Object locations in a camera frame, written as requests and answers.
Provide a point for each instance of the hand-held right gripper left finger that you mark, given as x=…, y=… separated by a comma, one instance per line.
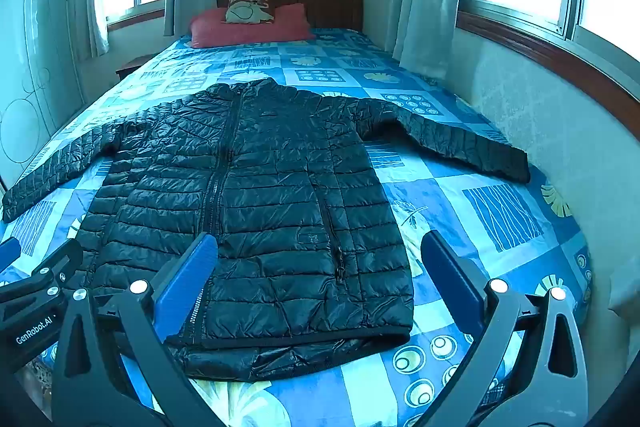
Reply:
x=186, y=277

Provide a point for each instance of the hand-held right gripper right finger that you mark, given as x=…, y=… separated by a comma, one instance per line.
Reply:
x=450, y=274

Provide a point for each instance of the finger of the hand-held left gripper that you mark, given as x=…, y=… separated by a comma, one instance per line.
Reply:
x=9, y=251
x=60, y=262

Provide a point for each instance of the black puffer jacket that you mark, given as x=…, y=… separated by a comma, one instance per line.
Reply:
x=280, y=187

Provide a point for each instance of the wardrobe with circle pattern doors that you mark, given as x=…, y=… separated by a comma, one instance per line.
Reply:
x=35, y=72

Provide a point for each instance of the dark wooden nightstand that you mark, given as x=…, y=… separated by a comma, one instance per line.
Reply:
x=132, y=66

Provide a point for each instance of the bed with blue patterned sheet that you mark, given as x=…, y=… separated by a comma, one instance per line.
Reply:
x=340, y=57

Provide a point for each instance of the red pillow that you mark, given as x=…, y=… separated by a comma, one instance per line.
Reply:
x=210, y=29

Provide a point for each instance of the cream printed cushion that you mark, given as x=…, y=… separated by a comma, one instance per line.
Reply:
x=247, y=12

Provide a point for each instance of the brown wooden headboard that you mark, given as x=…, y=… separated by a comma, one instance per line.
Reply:
x=330, y=9

